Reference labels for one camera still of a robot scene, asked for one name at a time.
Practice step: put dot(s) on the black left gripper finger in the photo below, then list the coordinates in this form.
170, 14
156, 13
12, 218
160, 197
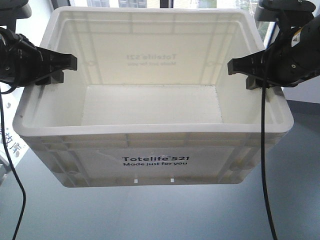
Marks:
54, 78
51, 63

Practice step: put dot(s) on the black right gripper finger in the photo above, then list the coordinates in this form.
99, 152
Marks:
254, 83
249, 65

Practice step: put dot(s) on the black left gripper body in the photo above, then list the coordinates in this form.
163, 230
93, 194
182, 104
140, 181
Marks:
20, 60

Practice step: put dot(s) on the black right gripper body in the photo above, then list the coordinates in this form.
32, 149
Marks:
296, 57

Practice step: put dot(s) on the white plastic Totelife bin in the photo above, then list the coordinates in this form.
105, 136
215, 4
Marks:
151, 101

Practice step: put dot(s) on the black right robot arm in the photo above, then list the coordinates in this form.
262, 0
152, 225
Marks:
287, 14

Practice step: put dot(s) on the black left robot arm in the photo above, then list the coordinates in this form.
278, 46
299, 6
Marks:
10, 12

